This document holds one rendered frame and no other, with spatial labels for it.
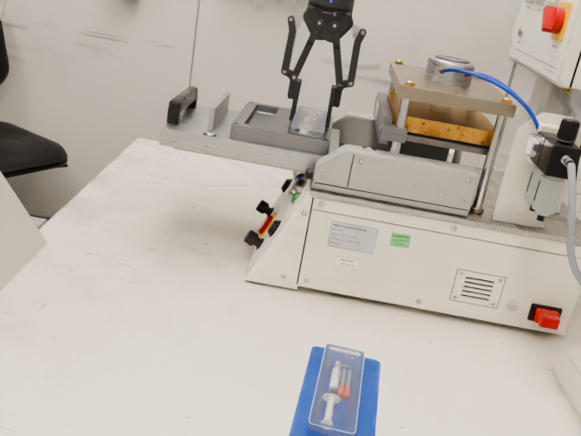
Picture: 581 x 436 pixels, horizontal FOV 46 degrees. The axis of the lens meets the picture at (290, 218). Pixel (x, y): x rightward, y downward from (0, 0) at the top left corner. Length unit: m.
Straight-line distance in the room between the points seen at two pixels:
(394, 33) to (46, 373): 2.02
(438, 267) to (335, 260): 0.17
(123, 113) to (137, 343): 1.90
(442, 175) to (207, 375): 0.47
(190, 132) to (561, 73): 0.57
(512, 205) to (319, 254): 0.31
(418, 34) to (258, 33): 0.59
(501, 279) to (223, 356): 0.47
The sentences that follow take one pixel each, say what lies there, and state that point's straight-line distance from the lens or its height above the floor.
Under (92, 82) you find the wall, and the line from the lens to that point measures 2.79.
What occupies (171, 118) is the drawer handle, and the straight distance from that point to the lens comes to 1.17.
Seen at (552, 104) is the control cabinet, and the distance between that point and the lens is 1.20.
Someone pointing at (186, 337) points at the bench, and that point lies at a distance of 0.97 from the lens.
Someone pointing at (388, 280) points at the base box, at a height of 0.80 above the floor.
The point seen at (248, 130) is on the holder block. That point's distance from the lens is 1.12.
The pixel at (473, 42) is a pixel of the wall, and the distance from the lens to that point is 2.68.
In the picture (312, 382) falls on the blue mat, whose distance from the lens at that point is 0.92.
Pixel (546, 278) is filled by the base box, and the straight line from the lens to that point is 1.16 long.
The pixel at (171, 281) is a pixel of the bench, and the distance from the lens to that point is 1.11.
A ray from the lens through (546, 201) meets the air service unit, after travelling 1.01.
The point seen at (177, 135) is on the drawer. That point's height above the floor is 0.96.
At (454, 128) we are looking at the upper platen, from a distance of 1.12.
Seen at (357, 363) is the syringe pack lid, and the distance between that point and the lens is 0.94.
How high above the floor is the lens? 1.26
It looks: 21 degrees down
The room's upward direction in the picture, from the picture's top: 10 degrees clockwise
